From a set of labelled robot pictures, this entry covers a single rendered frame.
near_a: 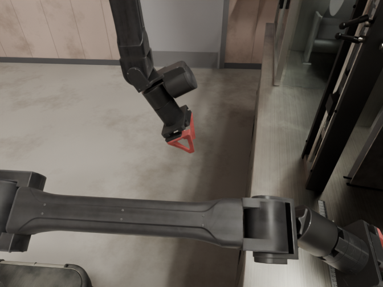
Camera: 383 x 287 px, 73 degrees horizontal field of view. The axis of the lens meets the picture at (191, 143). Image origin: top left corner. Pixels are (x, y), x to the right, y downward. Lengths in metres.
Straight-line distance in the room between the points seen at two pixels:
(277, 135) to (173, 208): 0.75
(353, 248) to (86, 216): 0.37
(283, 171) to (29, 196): 0.72
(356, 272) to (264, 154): 0.56
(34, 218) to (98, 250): 1.40
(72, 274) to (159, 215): 1.17
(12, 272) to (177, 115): 1.22
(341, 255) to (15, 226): 0.44
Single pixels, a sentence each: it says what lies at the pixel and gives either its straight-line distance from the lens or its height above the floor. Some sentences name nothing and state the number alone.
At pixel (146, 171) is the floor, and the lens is 2.15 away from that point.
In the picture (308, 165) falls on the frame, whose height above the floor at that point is 0.92.
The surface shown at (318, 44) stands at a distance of 1.38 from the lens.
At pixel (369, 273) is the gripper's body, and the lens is 0.46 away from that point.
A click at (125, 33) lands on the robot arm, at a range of 0.58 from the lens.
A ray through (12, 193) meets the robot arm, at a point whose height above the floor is 1.21.
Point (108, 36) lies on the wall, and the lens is 4.04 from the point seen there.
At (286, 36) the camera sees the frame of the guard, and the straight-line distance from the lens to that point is 1.34.
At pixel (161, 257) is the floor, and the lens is 1.70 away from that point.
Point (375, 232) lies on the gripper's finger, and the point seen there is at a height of 1.14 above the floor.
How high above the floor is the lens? 1.50
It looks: 39 degrees down
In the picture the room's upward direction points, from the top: straight up
